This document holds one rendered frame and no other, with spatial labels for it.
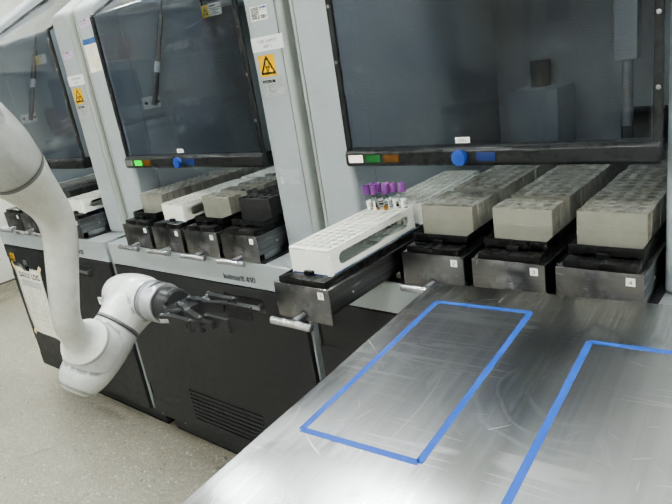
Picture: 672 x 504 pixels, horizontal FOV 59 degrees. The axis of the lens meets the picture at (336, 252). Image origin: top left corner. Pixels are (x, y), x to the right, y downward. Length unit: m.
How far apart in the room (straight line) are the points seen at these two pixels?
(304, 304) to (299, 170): 0.43
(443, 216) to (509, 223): 0.14
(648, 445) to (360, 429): 0.27
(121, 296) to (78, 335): 0.14
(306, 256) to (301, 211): 0.36
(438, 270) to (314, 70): 0.51
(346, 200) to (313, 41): 0.35
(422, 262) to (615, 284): 0.35
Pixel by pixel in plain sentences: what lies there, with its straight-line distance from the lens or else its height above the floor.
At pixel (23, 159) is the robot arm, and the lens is 1.03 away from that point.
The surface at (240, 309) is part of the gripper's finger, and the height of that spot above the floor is 0.75.
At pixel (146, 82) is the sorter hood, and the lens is 1.78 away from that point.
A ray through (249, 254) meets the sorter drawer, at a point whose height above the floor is 0.76.
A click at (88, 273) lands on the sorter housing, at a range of 2.24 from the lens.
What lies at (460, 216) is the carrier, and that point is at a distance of 1.19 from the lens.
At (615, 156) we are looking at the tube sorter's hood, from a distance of 1.05.
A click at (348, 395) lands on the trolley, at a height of 0.82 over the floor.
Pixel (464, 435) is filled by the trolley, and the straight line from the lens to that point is 0.63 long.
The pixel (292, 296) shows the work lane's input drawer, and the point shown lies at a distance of 1.12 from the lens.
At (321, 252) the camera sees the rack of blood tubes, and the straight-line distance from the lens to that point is 1.08.
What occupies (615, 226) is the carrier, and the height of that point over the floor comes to 0.86.
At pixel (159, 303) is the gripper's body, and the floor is 0.76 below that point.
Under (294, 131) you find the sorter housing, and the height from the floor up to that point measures 1.04.
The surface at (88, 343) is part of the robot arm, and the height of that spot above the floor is 0.72.
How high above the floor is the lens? 1.19
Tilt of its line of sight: 18 degrees down
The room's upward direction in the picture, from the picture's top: 9 degrees counter-clockwise
